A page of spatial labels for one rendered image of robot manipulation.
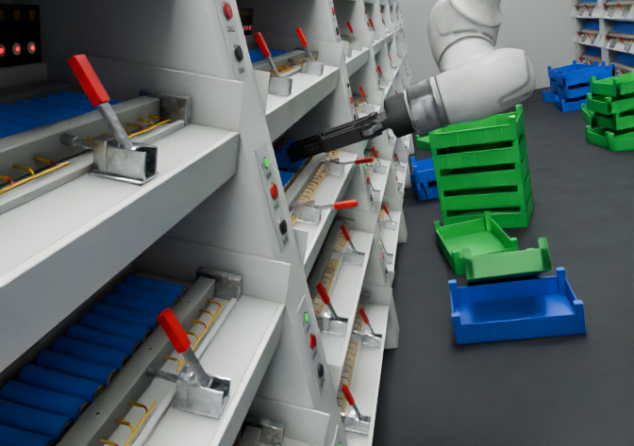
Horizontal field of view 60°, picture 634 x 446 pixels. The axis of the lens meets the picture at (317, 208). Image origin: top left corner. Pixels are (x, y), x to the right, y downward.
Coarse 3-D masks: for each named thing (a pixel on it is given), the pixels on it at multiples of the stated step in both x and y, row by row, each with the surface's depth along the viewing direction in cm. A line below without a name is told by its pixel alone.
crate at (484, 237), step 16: (464, 224) 198; (480, 224) 198; (496, 224) 189; (448, 240) 198; (464, 240) 195; (480, 240) 192; (496, 240) 189; (512, 240) 169; (448, 256) 180; (464, 272) 172
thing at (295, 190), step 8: (312, 160) 108; (320, 160) 109; (312, 168) 103; (304, 176) 97; (312, 176) 103; (320, 176) 103; (296, 184) 93; (304, 184) 94; (288, 192) 89; (296, 192) 89; (312, 192) 95; (288, 200) 85; (296, 200) 90; (304, 200) 90
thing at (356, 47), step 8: (344, 32) 185; (352, 32) 167; (360, 32) 184; (368, 32) 184; (344, 40) 177; (352, 40) 184; (360, 40) 185; (368, 40) 185; (344, 48) 128; (352, 48) 168; (360, 48) 168; (368, 48) 182; (344, 56) 129; (352, 56) 150; (360, 56) 162; (352, 64) 144; (360, 64) 167; (352, 72) 148
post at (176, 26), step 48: (48, 0) 55; (96, 0) 54; (144, 0) 53; (192, 0) 53; (48, 48) 57; (96, 48) 56; (144, 48) 55; (192, 48) 54; (240, 144) 57; (240, 192) 58; (192, 240) 61; (240, 240) 60; (288, 288) 63; (288, 336) 63; (288, 384) 65
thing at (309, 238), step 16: (288, 128) 127; (304, 128) 127; (320, 128) 126; (352, 144) 126; (336, 160) 119; (352, 160) 121; (336, 176) 108; (320, 192) 98; (336, 192) 99; (304, 224) 83; (320, 224) 84; (304, 240) 69; (320, 240) 85; (304, 256) 70; (304, 272) 73
